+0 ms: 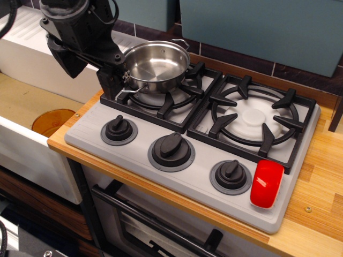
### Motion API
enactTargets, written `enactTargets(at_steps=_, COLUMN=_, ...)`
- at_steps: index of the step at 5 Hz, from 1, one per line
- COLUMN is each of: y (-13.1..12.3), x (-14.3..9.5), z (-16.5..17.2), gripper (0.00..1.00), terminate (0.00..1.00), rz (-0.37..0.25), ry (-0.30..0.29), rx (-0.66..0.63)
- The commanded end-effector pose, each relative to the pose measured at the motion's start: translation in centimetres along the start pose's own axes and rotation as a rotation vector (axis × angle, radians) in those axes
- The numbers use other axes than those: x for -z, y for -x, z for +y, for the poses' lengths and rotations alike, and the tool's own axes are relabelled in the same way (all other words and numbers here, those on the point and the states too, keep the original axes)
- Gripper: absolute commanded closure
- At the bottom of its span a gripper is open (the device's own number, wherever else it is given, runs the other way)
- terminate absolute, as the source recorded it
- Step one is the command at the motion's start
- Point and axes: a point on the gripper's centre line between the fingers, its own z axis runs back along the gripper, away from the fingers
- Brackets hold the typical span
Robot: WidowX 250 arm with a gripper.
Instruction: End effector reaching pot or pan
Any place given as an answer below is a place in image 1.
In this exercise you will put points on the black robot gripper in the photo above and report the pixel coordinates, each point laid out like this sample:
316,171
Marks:
83,29

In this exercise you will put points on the stainless steel pot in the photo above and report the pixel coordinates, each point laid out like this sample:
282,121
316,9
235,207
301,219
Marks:
156,67

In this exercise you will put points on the white toy sink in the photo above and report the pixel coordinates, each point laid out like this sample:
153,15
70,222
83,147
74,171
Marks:
32,83

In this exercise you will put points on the black left stove knob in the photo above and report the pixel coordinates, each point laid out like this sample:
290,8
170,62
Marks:
119,131

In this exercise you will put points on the black stove knob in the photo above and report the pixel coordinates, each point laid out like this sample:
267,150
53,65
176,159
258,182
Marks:
119,131
230,177
171,153

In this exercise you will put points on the orange plastic plate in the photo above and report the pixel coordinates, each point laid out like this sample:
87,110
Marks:
49,122

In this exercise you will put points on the black left burner grate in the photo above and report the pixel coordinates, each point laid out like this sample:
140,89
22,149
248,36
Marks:
173,110

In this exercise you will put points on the black burner grate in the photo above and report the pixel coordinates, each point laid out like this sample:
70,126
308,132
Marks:
298,116
173,110

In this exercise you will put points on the black middle stove knob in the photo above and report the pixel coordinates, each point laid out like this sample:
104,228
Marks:
171,153

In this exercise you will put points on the toy oven door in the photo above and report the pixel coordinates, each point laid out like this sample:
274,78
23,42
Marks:
145,226

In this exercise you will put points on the white right burner disc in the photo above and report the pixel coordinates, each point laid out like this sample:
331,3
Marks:
252,114

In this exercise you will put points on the black right stove knob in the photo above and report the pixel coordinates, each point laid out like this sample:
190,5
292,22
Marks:
230,177

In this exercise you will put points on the black right burner grate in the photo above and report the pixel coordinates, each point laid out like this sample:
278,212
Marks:
298,116

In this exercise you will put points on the grey toy stove top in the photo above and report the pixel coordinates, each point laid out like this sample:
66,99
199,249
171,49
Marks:
194,181

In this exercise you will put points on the red and white sponge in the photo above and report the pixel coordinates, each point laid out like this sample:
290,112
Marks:
266,184

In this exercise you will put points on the teal wall cabinet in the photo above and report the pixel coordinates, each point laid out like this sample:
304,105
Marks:
306,35

